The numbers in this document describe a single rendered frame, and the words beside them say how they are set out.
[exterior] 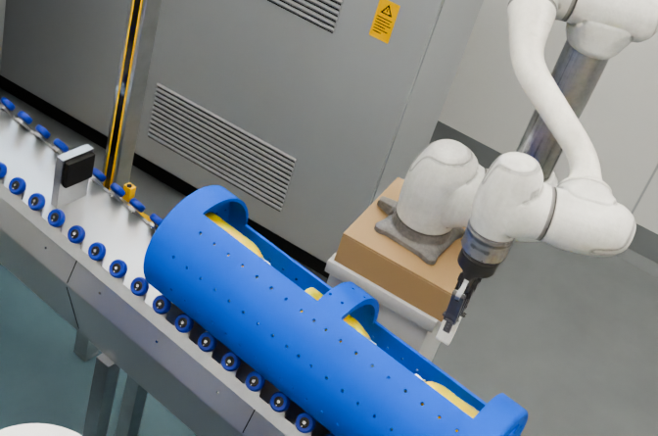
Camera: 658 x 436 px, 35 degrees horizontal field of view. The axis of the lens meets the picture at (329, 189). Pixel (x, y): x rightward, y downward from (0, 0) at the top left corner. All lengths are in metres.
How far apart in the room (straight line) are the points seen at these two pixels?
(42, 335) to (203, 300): 1.47
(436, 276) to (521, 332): 1.75
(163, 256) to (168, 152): 1.95
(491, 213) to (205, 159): 2.44
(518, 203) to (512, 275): 2.72
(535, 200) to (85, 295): 1.23
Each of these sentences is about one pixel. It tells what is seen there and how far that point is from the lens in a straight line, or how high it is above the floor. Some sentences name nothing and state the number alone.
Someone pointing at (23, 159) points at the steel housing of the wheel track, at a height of 0.93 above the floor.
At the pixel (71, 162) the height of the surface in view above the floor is 1.08.
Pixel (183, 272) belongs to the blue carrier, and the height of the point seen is 1.13.
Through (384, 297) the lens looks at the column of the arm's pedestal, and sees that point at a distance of 2.66.
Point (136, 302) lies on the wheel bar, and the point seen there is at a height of 0.93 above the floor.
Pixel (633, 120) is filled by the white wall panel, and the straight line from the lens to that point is 4.79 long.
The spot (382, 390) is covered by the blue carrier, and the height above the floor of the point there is 1.19.
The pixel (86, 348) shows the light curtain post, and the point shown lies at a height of 0.07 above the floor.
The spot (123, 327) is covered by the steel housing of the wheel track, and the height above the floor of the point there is 0.85.
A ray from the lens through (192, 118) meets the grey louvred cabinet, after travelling 4.14.
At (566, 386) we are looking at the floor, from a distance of 4.20.
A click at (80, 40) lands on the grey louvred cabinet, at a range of 4.37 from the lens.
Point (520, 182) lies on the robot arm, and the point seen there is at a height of 1.73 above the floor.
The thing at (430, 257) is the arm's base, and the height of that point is 1.11.
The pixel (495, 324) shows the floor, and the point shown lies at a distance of 4.30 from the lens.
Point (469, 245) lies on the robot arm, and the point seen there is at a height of 1.56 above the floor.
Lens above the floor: 2.69
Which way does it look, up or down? 35 degrees down
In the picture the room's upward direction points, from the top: 18 degrees clockwise
